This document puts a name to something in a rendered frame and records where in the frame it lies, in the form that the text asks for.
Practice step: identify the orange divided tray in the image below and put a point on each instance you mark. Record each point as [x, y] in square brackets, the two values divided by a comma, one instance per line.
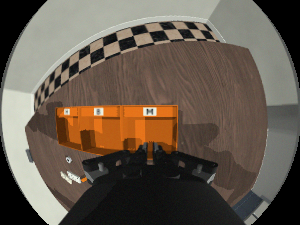
[99, 128]

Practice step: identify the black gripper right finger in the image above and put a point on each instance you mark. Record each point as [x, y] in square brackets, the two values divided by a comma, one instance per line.
[196, 166]

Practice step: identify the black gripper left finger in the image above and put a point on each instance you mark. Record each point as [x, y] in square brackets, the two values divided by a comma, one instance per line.
[98, 166]

